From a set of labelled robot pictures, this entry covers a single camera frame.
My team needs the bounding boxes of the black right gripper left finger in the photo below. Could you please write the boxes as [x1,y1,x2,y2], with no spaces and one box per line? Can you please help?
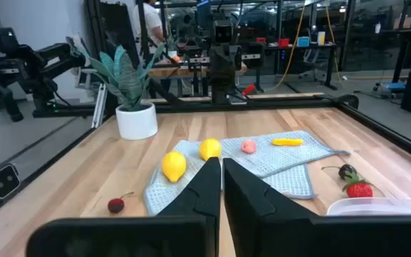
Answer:
[157,156,223,218]

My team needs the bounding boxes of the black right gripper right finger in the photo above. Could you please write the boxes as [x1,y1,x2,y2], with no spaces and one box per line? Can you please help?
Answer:
[222,157,319,219]

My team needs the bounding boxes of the pointed yellow lemon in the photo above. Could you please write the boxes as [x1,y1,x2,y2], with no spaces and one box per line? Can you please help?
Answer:
[161,151,188,183]

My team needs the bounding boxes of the round yellow lemon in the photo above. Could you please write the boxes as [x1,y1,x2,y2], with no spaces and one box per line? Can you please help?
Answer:
[198,138,223,162]

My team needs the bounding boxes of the pink peach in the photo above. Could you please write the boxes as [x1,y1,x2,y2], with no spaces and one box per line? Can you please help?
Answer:
[240,138,258,155]

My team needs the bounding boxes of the red cherry with stem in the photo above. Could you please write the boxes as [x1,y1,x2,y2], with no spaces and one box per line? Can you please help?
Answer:
[107,191,135,214]

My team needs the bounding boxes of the clear plastic tupperware container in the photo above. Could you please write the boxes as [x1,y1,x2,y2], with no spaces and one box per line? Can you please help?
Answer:
[325,196,411,217]

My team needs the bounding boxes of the grey-blue waffle towel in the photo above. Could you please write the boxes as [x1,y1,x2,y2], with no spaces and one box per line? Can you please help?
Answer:
[143,130,351,217]

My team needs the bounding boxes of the green plant in white pot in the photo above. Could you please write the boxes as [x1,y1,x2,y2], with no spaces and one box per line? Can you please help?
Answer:
[80,42,167,141]

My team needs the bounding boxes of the red strawberry with green leaves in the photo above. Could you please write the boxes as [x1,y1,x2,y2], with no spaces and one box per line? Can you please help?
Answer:
[341,174,375,199]

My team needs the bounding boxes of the wooden background table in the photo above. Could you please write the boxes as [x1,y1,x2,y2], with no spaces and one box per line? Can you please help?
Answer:
[148,59,248,80]

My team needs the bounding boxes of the silver aluminium extrusion bar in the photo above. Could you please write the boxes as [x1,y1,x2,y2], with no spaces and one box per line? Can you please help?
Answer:
[91,82,108,129]

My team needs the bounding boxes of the black background desk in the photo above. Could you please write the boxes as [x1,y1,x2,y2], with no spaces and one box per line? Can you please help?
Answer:
[262,42,338,91]

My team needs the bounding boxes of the person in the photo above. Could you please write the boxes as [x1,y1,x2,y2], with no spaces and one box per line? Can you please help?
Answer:
[132,0,166,54]

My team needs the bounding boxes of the yellow hanging cable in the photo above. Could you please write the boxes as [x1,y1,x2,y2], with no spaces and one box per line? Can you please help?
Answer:
[325,6,342,83]
[268,3,306,92]

